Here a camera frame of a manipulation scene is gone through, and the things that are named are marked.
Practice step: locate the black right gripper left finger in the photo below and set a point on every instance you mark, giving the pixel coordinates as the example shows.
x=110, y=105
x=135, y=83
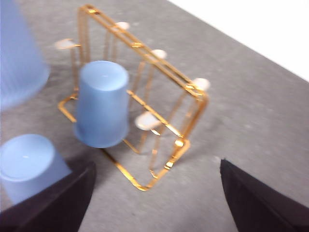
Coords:
x=48, y=210

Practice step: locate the blue ribbed plastic cup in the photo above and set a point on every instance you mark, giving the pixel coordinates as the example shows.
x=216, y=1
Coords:
x=24, y=159
x=17, y=60
x=101, y=106

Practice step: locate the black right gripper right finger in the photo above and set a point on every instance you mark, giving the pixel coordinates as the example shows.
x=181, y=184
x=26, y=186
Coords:
x=260, y=207

